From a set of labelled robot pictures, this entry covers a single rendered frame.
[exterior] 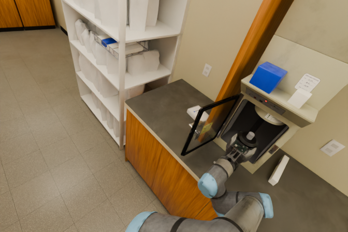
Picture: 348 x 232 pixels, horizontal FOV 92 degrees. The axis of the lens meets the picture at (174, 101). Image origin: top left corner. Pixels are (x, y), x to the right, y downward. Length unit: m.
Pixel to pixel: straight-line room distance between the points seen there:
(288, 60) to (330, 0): 0.23
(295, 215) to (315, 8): 1.03
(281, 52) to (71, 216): 1.98
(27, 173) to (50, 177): 0.22
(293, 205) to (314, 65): 0.81
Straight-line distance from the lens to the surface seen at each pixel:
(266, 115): 1.03
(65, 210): 2.02
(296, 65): 0.89
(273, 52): 0.90
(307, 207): 1.39
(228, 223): 0.44
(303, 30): 0.87
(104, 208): 1.96
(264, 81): 0.82
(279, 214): 1.25
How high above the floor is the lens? 1.86
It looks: 39 degrees down
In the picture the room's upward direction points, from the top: 15 degrees clockwise
